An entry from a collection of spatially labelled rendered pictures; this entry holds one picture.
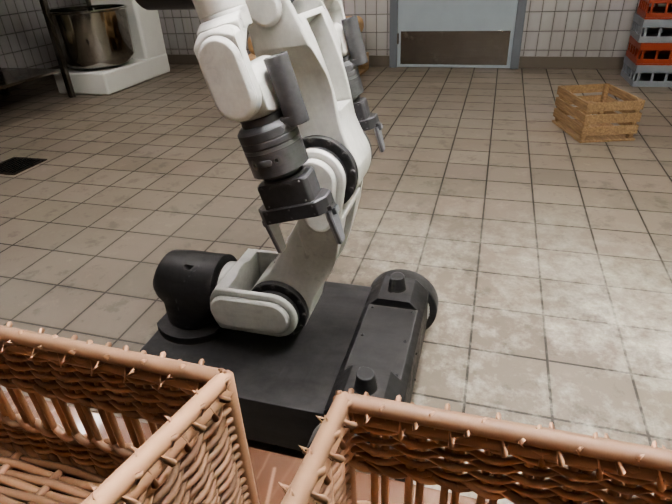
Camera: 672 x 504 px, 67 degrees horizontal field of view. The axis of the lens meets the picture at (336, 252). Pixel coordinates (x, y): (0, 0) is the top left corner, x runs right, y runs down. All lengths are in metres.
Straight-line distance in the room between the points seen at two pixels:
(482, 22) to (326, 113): 4.07
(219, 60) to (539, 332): 1.18
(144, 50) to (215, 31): 4.58
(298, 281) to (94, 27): 3.95
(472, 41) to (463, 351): 3.80
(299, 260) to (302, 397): 0.28
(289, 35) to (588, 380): 1.09
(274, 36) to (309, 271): 0.46
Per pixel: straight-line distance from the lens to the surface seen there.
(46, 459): 0.54
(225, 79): 0.71
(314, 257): 1.04
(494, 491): 0.34
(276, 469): 0.48
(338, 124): 0.91
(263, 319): 1.12
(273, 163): 0.74
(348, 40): 1.15
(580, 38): 5.01
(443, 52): 4.98
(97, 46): 4.84
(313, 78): 0.90
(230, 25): 0.71
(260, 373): 1.16
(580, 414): 1.37
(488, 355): 1.46
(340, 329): 1.25
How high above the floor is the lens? 0.96
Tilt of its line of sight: 31 degrees down
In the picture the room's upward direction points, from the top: 3 degrees counter-clockwise
